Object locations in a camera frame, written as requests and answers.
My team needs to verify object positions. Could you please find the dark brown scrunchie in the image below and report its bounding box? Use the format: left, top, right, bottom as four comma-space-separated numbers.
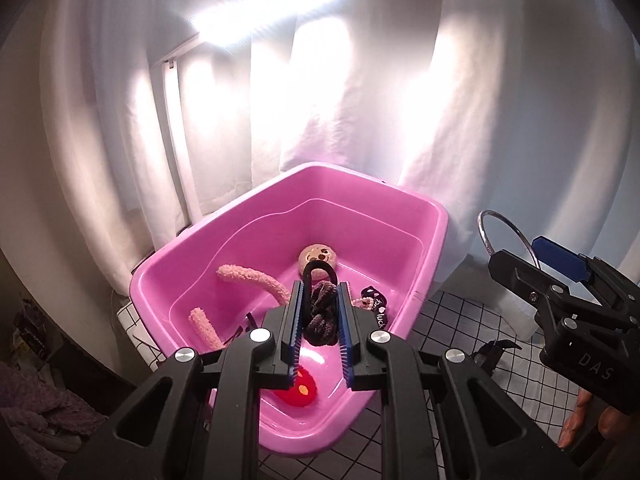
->
300, 281, 343, 347

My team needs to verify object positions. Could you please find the checked white tablecloth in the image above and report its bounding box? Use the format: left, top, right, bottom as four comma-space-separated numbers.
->
117, 260, 581, 480

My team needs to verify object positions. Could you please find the black hair pin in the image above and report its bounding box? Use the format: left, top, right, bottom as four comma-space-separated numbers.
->
222, 312, 259, 347

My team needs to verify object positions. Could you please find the person's right hand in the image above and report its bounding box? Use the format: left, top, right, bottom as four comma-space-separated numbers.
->
557, 387, 640, 453

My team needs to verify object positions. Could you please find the dark printed packet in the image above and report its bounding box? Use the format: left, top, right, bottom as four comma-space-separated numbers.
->
12, 300, 53, 361

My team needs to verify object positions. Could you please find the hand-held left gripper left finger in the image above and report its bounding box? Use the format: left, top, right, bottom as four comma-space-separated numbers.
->
60, 280, 306, 480

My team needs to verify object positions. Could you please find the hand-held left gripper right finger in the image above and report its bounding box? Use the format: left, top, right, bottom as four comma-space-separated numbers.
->
336, 281, 581, 480

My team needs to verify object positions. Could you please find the pink plastic basin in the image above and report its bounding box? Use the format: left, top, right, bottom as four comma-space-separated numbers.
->
129, 161, 449, 457

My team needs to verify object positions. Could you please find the pink fuzzy hair strip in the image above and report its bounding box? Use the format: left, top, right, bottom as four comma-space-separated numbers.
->
216, 264, 291, 306
189, 307, 224, 352

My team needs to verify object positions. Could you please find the silver bangle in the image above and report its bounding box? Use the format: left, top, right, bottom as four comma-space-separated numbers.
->
477, 209, 542, 271

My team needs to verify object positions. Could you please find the round beige plush hair clip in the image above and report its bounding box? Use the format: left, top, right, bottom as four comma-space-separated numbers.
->
298, 243, 337, 273

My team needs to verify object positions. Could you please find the red plush hair clip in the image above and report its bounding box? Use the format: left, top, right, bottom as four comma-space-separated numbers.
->
277, 366, 318, 406

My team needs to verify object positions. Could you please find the black printed tag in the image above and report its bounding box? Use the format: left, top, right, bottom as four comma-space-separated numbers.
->
369, 304, 392, 332

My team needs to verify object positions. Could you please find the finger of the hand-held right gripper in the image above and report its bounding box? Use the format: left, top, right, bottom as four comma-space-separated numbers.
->
487, 249, 568, 313
531, 235, 598, 286

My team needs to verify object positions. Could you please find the white curtain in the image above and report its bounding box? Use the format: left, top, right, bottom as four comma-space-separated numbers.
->
0, 0, 640, 311

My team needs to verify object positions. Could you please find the purple knitted cloth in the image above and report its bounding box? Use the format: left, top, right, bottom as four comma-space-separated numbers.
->
0, 360, 108, 480

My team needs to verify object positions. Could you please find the black hair tie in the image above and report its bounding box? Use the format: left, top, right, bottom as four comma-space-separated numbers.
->
302, 259, 341, 291

